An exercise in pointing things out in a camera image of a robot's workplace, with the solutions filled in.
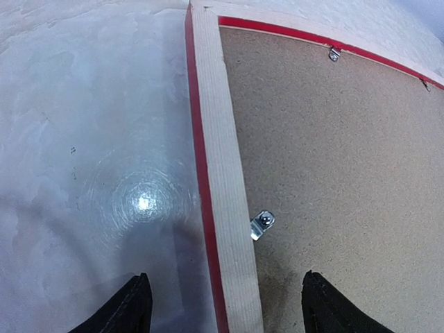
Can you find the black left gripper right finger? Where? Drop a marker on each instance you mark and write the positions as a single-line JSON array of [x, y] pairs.
[[326, 309]]

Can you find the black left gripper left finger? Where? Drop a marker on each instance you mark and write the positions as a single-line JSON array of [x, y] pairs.
[[129, 310]]

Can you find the brown backing cardboard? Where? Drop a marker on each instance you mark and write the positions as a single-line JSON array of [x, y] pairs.
[[348, 156]]

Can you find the red wooden picture frame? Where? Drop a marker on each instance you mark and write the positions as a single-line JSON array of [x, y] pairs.
[[221, 182]]

